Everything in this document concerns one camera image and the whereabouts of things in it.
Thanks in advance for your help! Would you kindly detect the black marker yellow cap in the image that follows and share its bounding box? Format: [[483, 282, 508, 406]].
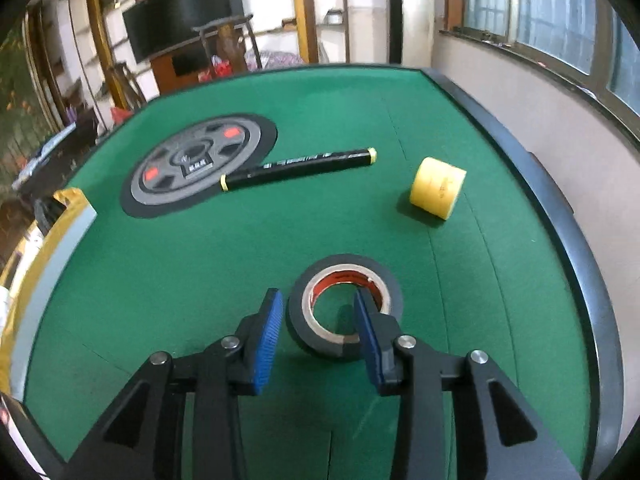
[[219, 148, 378, 192]]

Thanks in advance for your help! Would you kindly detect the yellow tape roll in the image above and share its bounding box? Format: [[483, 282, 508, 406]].
[[409, 157, 466, 220]]

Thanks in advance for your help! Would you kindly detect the red plastic bag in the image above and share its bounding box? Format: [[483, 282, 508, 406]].
[[198, 60, 233, 82]]

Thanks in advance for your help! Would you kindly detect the dark wooden chair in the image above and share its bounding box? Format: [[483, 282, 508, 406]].
[[192, 13, 262, 75]]

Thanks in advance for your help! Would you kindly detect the floral wall painting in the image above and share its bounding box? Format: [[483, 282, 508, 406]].
[[0, 23, 52, 180]]

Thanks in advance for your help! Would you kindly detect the black electrical tape roll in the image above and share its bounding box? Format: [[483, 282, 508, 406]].
[[288, 254, 404, 362]]

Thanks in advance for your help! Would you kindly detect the white tray with gold rim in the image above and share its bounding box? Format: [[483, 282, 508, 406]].
[[1, 188, 96, 401]]

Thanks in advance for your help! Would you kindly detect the round grey table centre console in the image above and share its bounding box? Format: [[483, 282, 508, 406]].
[[120, 114, 278, 218]]

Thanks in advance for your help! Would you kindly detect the window with metal grille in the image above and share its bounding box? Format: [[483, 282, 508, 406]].
[[444, 0, 639, 136]]

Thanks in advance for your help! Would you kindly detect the black flat television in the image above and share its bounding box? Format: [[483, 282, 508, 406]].
[[122, 0, 244, 63]]

